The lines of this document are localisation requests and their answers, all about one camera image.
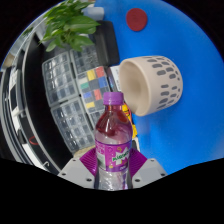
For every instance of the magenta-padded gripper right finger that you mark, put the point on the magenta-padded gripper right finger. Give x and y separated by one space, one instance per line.
148 171

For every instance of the black box with white label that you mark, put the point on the black box with white label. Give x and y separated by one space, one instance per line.
115 76

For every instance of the beige patterned mug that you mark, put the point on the beige patterned mug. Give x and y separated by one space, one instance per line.
156 83

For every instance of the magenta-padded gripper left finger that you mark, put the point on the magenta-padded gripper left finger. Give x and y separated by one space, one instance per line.
75 171

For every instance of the large green potted plant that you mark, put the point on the large green potted plant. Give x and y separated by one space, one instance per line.
71 26

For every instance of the wide grey small-drawer cabinet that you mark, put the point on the wide grey small-drawer cabinet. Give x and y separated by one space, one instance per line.
86 58

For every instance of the purple-capped clear drink bottle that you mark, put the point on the purple-capped clear drink bottle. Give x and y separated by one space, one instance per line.
113 146

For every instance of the flat round red coaster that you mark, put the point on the flat round red coaster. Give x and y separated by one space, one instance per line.
136 19

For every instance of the black pouch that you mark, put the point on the black pouch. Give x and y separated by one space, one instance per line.
108 43

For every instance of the clear box with coloured parts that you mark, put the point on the clear box with coloured parts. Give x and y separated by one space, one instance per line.
95 88

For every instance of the yellow multimeter with red leads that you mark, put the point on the yellow multimeter with red leads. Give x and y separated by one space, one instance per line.
128 111

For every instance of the dark shelf unit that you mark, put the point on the dark shelf unit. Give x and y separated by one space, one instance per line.
33 106

